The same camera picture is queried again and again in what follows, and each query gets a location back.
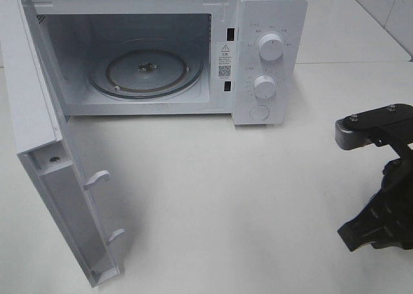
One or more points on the white microwave door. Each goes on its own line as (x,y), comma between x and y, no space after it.
(45,146)

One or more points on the white microwave knob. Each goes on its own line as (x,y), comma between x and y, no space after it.
(265,87)
(270,46)

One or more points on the round white door button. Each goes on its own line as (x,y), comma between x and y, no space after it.
(259,113)

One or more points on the white microwave oven body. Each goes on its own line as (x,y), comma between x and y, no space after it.
(75,30)

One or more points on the lower white microwave knob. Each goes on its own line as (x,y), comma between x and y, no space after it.
(265,87)

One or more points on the white warning label sticker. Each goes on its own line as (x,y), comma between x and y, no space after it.
(224,59)

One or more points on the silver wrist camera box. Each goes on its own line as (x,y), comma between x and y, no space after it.
(348,139)

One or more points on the upper white microwave knob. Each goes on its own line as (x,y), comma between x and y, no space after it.
(270,46)

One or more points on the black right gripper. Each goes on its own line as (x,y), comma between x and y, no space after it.
(379,223)

